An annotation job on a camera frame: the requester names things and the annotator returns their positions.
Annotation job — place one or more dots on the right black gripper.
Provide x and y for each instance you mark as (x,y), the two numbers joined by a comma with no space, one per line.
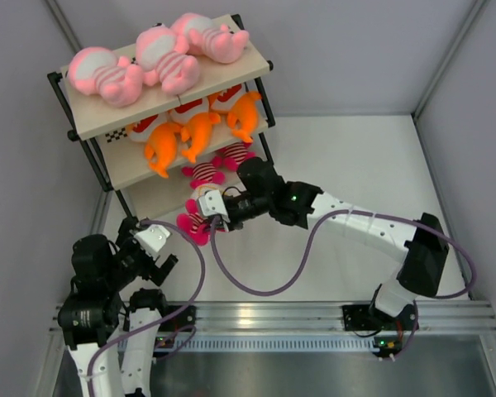
(232,225)

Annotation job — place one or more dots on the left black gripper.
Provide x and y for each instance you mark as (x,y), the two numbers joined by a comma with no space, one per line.
(126,240)

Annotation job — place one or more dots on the white panda plush with glasses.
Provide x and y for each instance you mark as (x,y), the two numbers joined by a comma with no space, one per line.
(233,155)

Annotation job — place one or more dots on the white panda plush front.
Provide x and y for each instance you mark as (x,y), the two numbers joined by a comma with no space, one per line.
(190,221)

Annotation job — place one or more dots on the white panda plush face down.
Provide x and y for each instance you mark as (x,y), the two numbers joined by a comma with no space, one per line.
(204,173)

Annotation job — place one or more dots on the orange shark plush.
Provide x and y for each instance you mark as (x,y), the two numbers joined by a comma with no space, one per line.
(197,121)
(158,133)
(239,106)

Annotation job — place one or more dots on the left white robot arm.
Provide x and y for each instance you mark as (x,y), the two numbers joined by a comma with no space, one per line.
(109,320)

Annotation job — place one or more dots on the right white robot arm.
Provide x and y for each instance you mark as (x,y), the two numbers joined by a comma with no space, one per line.
(418,246)

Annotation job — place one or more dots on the beige three-tier shelf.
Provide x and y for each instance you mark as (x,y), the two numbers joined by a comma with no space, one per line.
(119,163)

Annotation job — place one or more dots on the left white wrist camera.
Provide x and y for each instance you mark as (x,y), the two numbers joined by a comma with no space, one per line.
(153,239)

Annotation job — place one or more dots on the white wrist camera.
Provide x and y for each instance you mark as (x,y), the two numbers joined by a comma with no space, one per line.
(153,239)
(211,205)

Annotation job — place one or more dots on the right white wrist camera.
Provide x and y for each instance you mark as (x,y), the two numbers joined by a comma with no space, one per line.
(211,205)

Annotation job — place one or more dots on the aluminium mounting rail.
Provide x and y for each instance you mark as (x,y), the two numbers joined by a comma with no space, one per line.
(434,317)

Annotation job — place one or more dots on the white slotted cable duct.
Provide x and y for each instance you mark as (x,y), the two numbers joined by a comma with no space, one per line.
(284,343)

